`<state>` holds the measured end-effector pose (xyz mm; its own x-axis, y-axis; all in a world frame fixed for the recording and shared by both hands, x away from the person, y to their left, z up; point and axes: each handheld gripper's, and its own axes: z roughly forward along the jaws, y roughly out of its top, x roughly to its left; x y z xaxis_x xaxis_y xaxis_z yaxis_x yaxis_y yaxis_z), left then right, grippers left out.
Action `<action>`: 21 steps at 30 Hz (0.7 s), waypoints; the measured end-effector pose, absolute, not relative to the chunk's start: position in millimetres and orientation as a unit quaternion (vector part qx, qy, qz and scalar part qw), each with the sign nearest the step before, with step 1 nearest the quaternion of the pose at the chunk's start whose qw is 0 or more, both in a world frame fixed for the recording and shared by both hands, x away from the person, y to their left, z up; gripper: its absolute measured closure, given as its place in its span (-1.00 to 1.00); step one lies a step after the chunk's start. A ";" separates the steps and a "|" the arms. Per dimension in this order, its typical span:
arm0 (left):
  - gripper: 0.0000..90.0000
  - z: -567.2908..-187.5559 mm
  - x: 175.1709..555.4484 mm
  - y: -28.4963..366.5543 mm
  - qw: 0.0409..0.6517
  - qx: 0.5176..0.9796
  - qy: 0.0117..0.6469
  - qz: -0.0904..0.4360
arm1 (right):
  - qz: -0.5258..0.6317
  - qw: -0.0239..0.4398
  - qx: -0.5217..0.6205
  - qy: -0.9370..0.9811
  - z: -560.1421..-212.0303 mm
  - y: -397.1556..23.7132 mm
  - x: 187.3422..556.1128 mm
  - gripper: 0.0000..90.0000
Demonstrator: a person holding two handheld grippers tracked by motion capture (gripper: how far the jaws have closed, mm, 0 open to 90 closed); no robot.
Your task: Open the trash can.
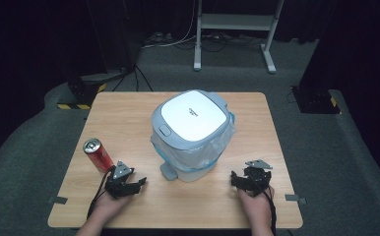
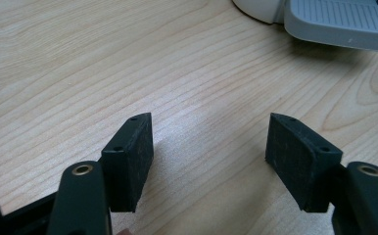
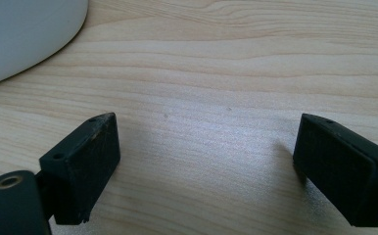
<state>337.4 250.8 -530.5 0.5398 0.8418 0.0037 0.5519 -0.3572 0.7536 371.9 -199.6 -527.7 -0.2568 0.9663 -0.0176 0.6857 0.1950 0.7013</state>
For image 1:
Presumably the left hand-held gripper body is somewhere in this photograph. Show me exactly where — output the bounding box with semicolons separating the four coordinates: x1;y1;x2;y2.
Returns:
104;159;137;200

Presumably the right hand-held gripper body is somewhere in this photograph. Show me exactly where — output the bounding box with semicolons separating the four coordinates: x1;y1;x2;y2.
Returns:
241;158;274;198

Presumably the red drink can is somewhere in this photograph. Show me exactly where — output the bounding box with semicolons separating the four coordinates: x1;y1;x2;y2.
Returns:
82;138;115;174

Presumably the grey bin with white lid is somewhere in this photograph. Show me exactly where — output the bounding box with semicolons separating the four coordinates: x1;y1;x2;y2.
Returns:
150;88;236;183

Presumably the person's left hand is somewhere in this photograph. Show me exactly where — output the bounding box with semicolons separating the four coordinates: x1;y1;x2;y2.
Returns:
92;189;134;224

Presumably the person's right hand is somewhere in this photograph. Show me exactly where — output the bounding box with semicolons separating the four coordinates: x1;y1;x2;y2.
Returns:
236;185;276;228

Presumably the grey tape strip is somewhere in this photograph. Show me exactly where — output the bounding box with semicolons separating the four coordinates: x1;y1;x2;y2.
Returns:
284;193;308;206
47;195;69;206

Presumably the clear plastic bin bag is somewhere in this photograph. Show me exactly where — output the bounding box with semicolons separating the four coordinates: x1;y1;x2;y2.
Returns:
150;111;237;174

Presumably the black base with yellow stripes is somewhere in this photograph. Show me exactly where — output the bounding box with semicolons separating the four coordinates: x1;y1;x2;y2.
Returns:
290;85;343;115
56;71;108;111

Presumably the white metal stand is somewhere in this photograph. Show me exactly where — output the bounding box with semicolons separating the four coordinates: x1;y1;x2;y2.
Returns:
193;0;285;75

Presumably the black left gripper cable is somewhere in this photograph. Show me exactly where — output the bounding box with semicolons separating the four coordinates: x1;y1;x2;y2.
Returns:
86;165;117;220

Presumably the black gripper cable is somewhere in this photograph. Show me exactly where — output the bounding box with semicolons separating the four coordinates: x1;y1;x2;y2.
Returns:
261;183;279;236
86;165;117;220

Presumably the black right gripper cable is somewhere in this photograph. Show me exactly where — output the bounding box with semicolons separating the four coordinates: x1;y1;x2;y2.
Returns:
261;183;279;236

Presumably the bundle of floor cables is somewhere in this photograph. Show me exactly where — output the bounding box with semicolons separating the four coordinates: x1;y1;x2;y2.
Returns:
140;30;265;53

